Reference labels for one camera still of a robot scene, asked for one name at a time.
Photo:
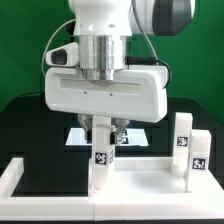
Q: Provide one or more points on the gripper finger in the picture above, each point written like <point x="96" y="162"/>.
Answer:
<point x="86" y="123"/>
<point x="116" y="136"/>

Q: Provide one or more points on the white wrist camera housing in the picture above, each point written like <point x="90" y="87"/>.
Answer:
<point x="64" y="56"/>

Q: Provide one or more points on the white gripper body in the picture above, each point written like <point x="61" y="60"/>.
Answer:
<point x="137" y="93"/>

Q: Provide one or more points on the marker tag base plate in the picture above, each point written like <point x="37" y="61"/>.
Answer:
<point x="130" y="137"/>

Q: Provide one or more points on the white desk top panel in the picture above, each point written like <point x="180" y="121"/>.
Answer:
<point x="130" y="176"/>

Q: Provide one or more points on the white U-shaped fence frame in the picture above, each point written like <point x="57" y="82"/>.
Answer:
<point x="100" y="207"/>

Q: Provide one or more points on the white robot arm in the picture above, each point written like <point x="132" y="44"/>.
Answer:
<point x="94" y="76"/>

